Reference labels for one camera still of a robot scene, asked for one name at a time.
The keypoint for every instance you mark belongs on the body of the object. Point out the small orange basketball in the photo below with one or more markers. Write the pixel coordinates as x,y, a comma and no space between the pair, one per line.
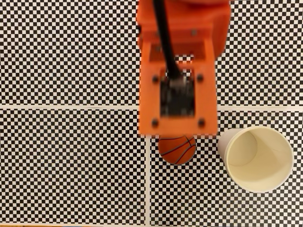
176,151

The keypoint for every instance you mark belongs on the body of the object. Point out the white paper cup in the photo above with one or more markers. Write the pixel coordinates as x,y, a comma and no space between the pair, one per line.
262,165

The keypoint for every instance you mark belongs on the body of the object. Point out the black white checkerboard sheet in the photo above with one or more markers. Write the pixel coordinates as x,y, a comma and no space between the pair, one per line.
71,52
189,201
71,165
260,52

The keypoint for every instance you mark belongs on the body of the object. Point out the orange camera mount with circuit board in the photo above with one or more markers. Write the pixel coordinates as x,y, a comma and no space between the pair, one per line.
146,106

